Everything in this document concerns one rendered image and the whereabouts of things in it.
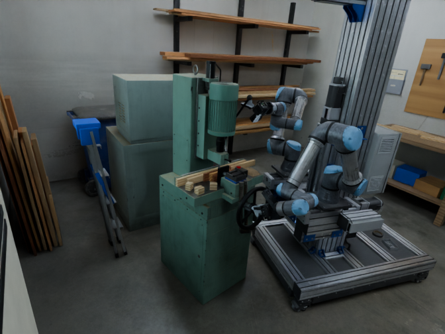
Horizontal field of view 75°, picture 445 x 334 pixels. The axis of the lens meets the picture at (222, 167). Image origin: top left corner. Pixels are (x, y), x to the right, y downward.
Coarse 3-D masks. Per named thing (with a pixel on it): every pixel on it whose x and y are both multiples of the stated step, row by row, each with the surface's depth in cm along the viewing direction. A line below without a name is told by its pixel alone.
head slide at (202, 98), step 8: (200, 96) 181; (208, 96) 179; (200, 104) 183; (208, 104) 181; (200, 112) 185; (208, 112) 183; (200, 120) 187; (200, 128) 188; (200, 136) 190; (208, 136) 189; (216, 136) 194; (200, 144) 192; (208, 144) 192; (200, 152) 194
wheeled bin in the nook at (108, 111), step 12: (84, 108) 324; (96, 108) 327; (108, 108) 330; (108, 120) 310; (108, 156) 330; (84, 168) 358; (108, 168) 337; (84, 180) 362; (108, 180) 343; (96, 192) 336
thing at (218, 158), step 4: (212, 148) 194; (216, 148) 195; (208, 152) 193; (212, 152) 190; (216, 152) 188; (220, 152) 188; (224, 152) 189; (208, 156) 194; (212, 156) 191; (216, 156) 188; (220, 156) 185; (224, 156) 187; (212, 160) 192; (216, 160) 189; (220, 160) 186; (224, 160) 188; (220, 164) 187
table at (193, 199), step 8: (248, 176) 197; (256, 176) 198; (200, 184) 182; (208, 184) 182; (176, 192) 179; (184, 192) 171; (192, 192) 171; (208, 192) 173; (216, 192) 175; (184, 200) 173; (192, 200) 167; (200, 200) 168; (208, 200) 173; (232, 200) 173
